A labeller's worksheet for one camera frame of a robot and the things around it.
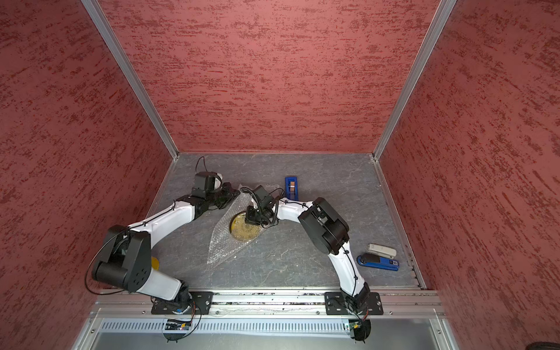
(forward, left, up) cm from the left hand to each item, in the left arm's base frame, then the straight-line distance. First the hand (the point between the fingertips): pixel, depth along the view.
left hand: (240, 195), depth 90 cm
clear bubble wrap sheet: (-17, +7, -11) cm, 21 cm away
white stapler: (-20, -58, -9) cm, 61 cm away
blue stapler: (-24, -54, -8) cm, 60 cm away
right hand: (-8, -2, -12) cm, 14 cm away
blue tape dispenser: (+8, -22, -6) cm, 24 cm away
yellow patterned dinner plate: (-11, -1, -10) cm, 15 cm away
